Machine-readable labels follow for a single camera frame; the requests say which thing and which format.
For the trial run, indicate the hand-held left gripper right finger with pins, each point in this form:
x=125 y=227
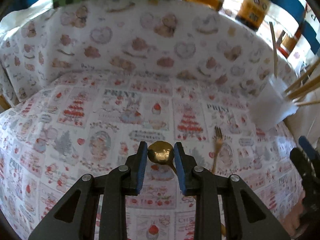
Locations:
x=180 y=170

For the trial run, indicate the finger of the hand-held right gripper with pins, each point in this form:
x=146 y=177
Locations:
x=301 y=162
x=308 y=147

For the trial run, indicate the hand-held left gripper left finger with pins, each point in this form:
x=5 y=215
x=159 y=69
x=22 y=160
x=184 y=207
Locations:
x=141 y=170

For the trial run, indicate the golden spoon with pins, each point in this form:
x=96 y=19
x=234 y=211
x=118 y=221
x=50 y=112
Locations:
x=160 y=152

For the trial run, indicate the white plastic cup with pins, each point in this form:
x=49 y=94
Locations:
x=270 y=105

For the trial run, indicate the bunch of bamboo chopsticks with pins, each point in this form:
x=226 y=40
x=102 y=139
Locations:
x=274 y=55

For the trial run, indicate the person's right hand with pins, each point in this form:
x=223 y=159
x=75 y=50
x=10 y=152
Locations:
x=292 y=225

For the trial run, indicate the golden fork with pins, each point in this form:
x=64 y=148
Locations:
x=217 y=150

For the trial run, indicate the cake print tablecloth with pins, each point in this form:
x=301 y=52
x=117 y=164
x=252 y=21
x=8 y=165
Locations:
x=75 y=130

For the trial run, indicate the red cap sauce bottle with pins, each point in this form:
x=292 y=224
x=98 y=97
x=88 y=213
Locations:
x=290 y=42

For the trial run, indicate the bear heart print cloth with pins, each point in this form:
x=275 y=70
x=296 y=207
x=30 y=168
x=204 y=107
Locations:
x=125 y=30

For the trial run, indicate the dark soy sauce bottle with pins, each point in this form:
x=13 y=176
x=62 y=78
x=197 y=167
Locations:
x=252 y=12

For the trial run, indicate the wooden frame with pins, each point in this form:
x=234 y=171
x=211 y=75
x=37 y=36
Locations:
x=3 y=103

